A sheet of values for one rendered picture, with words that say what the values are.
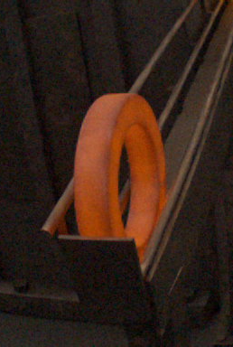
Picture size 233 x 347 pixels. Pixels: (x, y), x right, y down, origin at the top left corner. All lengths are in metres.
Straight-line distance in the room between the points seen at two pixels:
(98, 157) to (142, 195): 0.15
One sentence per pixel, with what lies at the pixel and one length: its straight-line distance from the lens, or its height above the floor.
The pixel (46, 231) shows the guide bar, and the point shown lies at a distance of 0.65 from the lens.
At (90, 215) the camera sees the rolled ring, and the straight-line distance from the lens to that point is 0.62.
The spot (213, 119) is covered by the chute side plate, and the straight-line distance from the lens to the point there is 0.92.
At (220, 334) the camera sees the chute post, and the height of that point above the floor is 0.01.
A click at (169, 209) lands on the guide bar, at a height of 0.60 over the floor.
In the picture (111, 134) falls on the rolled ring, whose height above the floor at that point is 0.72.
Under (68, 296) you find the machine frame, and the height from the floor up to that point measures 0.07.
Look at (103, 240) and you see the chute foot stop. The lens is 0.62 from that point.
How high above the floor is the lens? 0.93
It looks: 23 degrees down
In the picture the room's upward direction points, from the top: 10 degrees counter-clockwise
